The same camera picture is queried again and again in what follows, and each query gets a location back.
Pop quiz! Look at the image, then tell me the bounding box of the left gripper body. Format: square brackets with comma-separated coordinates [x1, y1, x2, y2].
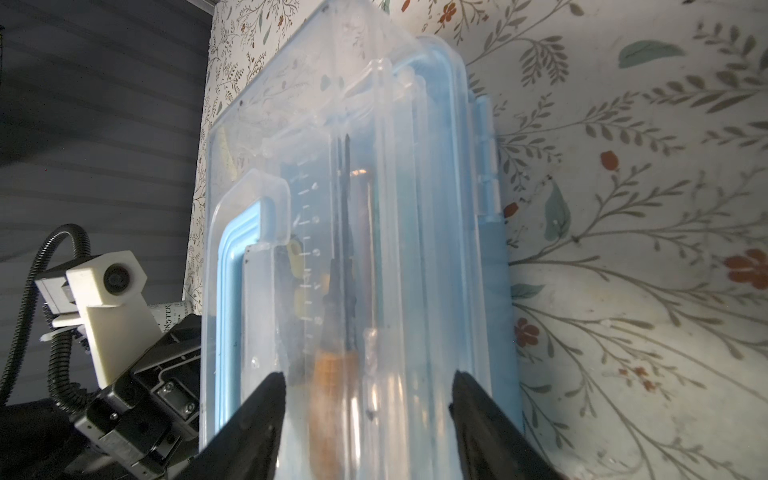
[74, 314, 201, 479]

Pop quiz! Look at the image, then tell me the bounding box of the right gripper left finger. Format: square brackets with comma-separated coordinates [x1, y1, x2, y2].
[177, 372, 287, 480]

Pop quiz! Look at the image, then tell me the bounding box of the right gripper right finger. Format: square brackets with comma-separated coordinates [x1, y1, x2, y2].
[449, 371, 561, 480]

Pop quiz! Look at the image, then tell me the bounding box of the orange handled screwdriver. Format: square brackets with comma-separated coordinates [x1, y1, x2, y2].
[308, 258, 360, 479]

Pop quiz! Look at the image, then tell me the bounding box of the blue plastic tool box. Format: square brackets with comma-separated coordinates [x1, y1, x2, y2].
[200, 1, 510, 479]

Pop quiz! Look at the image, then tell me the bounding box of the black yellow screwdriver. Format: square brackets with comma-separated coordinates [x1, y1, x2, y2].
[286, 236, 305, 317]

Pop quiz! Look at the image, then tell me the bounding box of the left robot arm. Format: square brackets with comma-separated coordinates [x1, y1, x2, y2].
[1, 224, 201, 479]

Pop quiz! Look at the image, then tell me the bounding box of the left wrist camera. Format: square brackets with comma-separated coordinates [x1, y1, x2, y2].
[34, 250, 163, 389]

